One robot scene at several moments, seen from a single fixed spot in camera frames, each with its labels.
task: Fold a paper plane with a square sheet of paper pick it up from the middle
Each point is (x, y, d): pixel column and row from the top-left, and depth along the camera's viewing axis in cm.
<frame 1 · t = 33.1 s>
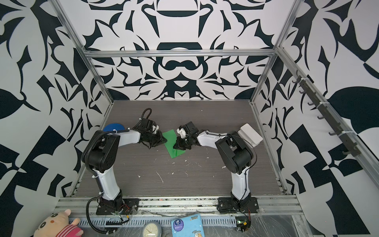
left hand: (167, 137, 97), fingers closed
right hand: (174, 146, 91), fingers closed
white box: (254, 134, 95), point 8 cm above the table

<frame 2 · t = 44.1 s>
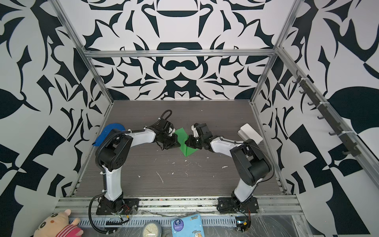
left hand: (182, 142, 95), fingers closed
right hand: (185, 141, 90), fingers closed
the named things where they were.

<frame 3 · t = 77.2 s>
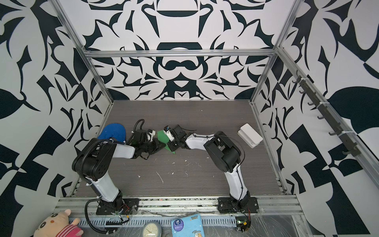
left hand: (166, 142, 94), fingers closed
right hand: (170, 142, 96), fingers closed
the named things where they were.

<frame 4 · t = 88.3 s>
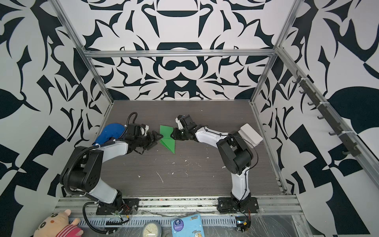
left hand: (161, 136, 91), fingers open
right hand: (171, 134, 91), fingers open
the named things where they were.

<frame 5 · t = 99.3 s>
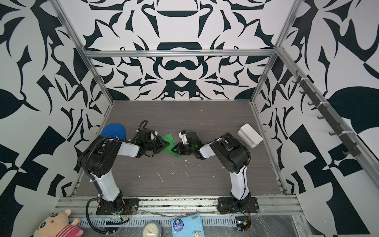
left hand: (171, 140, 94), fingers closed
right hand: (172, 149, 92), fingers closed
the named things where they were.

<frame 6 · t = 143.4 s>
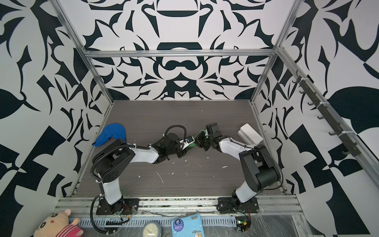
left hand: (190, 141, 91), fingers open
right hand: (192, 139, 89), fingers closed
the named things where they were.

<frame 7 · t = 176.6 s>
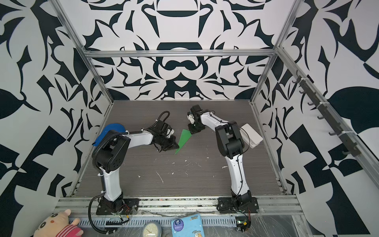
left hand: (180, 144, 94), fingers closed
right hand: (194, 128, 103), fingers closed
green square paper sheet: (186, 134, 101), point 2 cm above the table
the other named things where they were.

